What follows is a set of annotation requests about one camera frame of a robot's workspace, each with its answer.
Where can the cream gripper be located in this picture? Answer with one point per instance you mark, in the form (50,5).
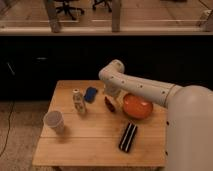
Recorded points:
(118,100)

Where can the dark red pepper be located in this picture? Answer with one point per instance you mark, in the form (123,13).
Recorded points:
(109,105)

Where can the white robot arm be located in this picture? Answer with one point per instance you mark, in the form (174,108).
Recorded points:
(189,121)

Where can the orange ceramic bowl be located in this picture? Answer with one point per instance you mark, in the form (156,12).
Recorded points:
(137,107)

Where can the blue sponge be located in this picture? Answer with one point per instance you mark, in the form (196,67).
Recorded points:
(90,94)

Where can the small clear plastic bottle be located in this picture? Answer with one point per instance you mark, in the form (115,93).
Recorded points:
(79,102)

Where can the translucent plastic cup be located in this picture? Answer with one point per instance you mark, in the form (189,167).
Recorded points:
(54,120)

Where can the black office chair left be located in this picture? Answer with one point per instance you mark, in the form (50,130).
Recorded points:
(66,8)

